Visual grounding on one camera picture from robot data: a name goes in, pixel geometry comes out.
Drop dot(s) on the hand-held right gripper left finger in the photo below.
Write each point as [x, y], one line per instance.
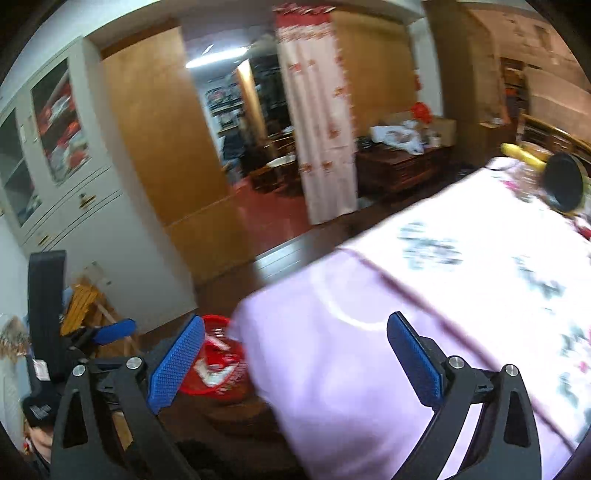
[178, 364]

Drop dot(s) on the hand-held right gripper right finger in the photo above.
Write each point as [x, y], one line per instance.
[415, 364]

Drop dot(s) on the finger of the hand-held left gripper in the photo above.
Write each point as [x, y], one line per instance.
[113, 332]

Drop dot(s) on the red and white carton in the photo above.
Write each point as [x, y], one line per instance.
[219, 364]

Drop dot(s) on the red plastic basket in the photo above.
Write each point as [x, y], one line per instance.
[217, 388]

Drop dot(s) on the person's left hand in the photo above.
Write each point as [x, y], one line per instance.
[39, 443]

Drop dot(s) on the wooden folding chair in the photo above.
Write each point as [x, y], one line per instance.
[81, 300]

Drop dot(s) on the pink floral blanket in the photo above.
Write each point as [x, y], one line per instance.
[346, 346]

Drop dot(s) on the white glass-door cupboard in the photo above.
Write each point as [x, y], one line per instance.
[92, 207]

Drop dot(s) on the dark wooden cabinet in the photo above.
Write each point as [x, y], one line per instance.
[397, 168]

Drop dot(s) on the white plastic bag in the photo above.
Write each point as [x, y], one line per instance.
[399, 138]

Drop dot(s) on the yellow pan with black interior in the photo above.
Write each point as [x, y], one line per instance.
[563, 182]

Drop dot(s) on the cardboard box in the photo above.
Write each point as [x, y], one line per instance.
[443, 129]

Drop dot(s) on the white red-flowered curtain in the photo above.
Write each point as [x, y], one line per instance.
[318, 138]

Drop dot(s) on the red ornament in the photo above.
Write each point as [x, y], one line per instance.
[421, 112]

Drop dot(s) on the wooden chair back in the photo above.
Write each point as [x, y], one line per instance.
[549, 134]

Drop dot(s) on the shelf with items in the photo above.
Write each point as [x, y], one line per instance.
[513, 92]

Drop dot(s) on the fluorescent ceiling light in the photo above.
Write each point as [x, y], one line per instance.
[217, 56]

